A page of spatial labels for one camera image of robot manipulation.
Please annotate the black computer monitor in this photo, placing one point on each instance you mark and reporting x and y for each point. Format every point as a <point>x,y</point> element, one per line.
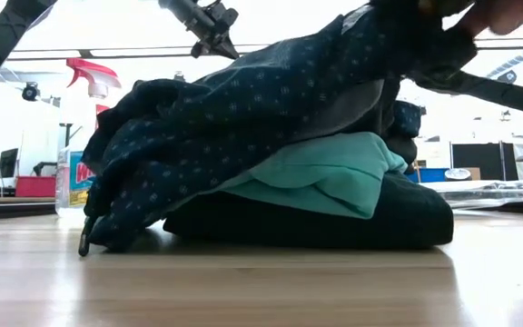
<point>8,163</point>

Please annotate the black garment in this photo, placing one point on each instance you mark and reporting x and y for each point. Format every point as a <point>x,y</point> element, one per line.
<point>402,152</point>

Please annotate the dark blue denim jeans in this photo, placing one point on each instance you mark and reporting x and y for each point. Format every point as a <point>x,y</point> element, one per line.
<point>311,227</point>

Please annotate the Windex spray bottle red trigger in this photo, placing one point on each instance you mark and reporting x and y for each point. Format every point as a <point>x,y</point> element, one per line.
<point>93,75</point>

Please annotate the navy patterned garment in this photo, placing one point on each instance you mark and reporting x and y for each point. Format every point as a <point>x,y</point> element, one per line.
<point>220,127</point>

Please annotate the black ceiling spotlight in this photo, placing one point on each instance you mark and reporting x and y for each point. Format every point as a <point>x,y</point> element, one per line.
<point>30,92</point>
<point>508,76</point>

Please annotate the black partition panel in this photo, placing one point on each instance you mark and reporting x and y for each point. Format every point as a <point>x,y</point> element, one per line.
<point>479,161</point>

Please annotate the black overhead light bar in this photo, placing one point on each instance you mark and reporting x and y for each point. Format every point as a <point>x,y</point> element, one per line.
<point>107,52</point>

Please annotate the black bin clear lid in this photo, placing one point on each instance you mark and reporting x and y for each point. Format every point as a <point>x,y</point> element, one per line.
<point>457,174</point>

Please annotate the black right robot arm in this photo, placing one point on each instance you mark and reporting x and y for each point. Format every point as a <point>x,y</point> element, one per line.
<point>493,91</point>

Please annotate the black aluminium table frame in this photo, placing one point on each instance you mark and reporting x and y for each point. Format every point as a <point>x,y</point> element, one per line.
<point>7,210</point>

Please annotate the small red bin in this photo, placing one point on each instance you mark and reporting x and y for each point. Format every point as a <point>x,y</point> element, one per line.
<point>34,187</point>

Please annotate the clear spray bottle green nozzle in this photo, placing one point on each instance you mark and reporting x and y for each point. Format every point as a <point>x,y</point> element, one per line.
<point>493,193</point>

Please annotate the turquoise shorts white mesh lining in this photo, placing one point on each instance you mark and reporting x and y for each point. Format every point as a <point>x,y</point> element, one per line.
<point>334,177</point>

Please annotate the blue box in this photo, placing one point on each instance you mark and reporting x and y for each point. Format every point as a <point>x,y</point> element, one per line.
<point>431,175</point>

